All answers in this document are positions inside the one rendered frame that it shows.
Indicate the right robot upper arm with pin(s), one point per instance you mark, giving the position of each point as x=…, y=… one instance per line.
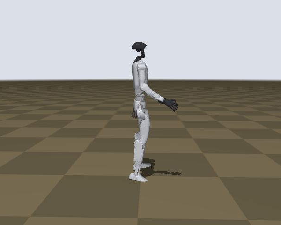
x=141, y=69

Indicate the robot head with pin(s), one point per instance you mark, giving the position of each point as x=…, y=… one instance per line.
x=139, y=46

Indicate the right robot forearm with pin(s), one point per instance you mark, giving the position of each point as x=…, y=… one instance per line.
x=151, y=93

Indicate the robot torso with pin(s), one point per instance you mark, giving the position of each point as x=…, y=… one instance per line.
x=139, y=99

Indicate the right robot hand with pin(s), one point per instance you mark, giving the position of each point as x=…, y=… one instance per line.
x=170, y=103

